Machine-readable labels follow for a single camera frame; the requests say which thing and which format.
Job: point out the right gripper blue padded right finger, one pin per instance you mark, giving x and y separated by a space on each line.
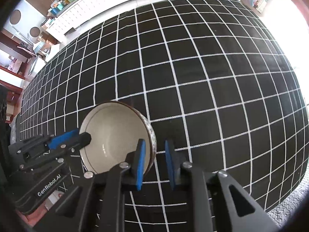
178 176

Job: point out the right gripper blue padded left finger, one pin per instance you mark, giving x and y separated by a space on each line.
134 175

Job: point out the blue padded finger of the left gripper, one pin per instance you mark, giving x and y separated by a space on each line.
58 140
74 144

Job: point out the patterned rim ceramic bowl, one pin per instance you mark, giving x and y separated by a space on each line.
115 129

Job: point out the person's left hand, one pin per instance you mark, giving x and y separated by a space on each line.
38 214

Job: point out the white storage bin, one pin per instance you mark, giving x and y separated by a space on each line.
36 64

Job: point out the black white grid tablecloth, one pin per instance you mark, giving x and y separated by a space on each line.
207 74

